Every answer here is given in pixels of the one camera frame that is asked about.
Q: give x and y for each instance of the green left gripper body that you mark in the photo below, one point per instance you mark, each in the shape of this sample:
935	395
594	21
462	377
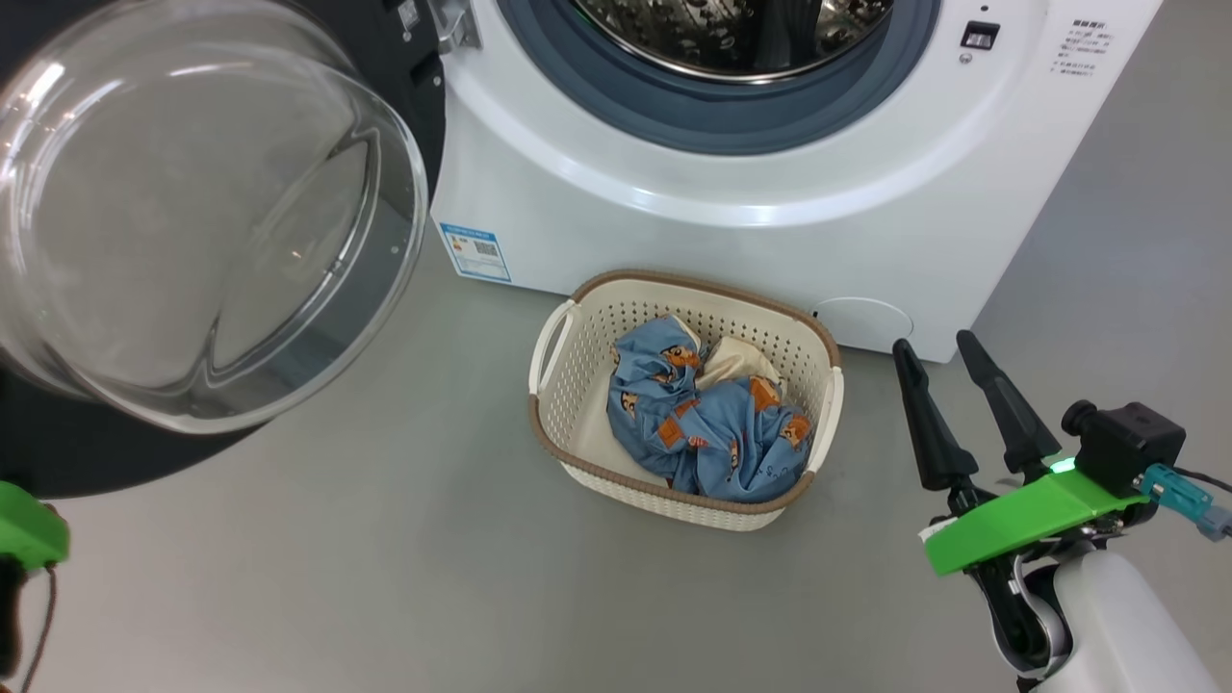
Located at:
29	529

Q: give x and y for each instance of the blue bear-print garment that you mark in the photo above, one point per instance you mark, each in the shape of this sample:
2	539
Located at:
731	443

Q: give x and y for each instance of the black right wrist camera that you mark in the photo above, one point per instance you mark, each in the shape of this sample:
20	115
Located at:
1126	443

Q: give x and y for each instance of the round white filter cover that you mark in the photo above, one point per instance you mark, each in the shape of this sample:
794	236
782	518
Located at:
866	325

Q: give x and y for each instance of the black round glass washer door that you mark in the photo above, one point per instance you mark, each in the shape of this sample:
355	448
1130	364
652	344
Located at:
192	241

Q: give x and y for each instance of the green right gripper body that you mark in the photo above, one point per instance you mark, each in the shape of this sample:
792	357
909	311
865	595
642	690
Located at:
1030	520

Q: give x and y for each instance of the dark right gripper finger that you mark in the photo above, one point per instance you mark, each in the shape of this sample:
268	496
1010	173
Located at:
1011	414
934	433

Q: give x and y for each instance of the metal door hinge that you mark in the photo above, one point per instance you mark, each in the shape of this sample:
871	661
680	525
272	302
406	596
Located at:
454	24

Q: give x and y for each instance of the cream and blue garment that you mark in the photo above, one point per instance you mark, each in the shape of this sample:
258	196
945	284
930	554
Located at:
736	358

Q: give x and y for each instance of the perforated steel washer drum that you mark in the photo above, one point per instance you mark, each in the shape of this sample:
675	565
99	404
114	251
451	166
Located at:
731	38

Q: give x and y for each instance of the cream perforated laundry basket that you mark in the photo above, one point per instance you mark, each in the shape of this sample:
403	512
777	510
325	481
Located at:
587	385

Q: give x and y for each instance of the blue energy label sticker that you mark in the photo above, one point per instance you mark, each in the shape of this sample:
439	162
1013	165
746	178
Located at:
474	252

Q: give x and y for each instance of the white front-load washing machine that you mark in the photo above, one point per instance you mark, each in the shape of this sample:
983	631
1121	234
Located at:
770	260

